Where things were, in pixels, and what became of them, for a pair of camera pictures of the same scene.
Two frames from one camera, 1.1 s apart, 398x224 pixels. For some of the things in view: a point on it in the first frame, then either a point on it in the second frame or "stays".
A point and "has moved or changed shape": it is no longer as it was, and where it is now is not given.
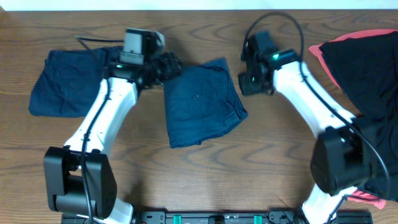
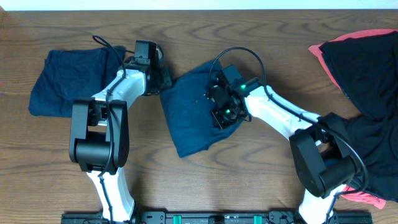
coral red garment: (318, 50) stays
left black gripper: (168, 66) to (166, 78)
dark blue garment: (70, 81) stays
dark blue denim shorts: (200, 102) has moved or changed shape
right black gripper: (245, 87) to (219, 121)
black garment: (365, 68) stays
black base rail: (239, 217) stays
